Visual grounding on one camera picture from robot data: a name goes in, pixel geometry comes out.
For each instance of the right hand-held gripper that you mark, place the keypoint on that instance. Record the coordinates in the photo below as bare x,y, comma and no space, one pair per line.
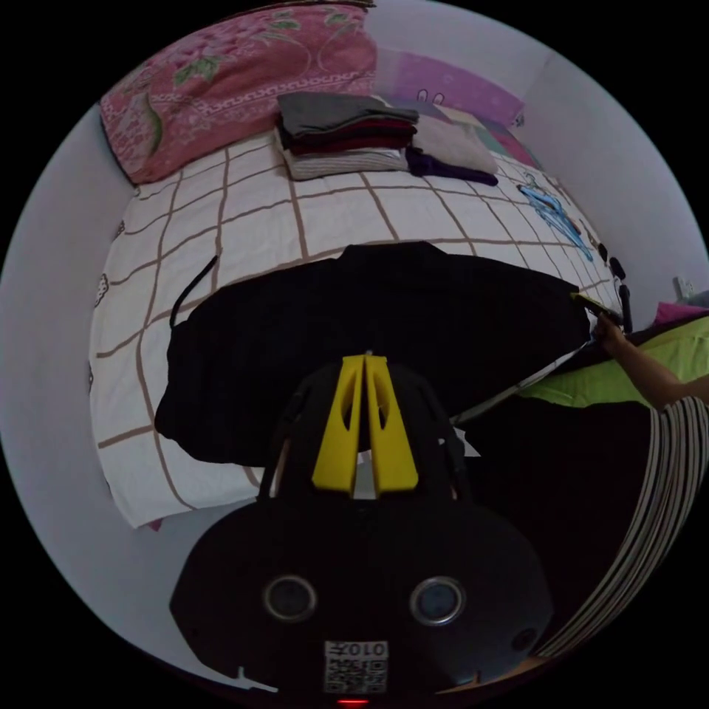
610,318

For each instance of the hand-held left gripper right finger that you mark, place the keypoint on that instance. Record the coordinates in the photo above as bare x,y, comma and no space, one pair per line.
394,454

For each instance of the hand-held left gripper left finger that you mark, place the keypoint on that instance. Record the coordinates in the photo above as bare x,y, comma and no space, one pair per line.
332,454

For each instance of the black pants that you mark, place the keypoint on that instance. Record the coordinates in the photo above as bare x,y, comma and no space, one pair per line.
343,343

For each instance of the person's right forearm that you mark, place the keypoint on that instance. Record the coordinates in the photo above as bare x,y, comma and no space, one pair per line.
659,376

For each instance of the person's right hand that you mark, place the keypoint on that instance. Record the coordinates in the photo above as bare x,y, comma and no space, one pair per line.
612,339

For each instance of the green quilt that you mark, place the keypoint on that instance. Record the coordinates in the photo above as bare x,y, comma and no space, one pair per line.
604,376

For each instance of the blue clothes hanger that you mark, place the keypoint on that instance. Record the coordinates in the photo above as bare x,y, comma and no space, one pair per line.
556,213

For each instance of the person's body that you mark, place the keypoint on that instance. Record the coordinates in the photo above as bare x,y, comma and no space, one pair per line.
637,526

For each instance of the purple pillow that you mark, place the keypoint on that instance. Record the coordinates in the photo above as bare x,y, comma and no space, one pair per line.
460,88

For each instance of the bed with checked sheet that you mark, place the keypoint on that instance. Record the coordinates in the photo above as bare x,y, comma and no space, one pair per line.
232,221

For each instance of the pile of clothes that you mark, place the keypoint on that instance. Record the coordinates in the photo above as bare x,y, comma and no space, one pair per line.
354,133

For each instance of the pink floral rolled blanket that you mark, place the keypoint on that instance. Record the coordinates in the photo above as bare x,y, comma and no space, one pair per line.
221,83

